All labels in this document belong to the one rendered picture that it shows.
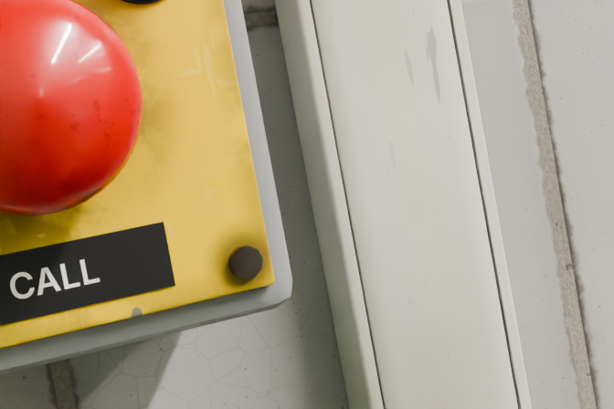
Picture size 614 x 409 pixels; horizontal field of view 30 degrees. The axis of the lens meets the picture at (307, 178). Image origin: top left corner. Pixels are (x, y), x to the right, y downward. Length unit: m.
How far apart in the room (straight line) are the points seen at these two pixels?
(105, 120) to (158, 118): 0.03
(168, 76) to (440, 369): 0.13
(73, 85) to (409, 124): 0.13
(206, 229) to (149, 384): 0.08
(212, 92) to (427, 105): 0.09
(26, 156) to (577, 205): 0.20
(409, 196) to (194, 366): 0.07
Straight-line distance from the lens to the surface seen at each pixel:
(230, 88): 0.23
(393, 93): 0.31
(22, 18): 0.20
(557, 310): 0.35
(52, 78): 0.20
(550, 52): 0.35
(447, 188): 0.31
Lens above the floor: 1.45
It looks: 3 degrees down
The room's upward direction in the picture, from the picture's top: 10 degrees counter-clockwise
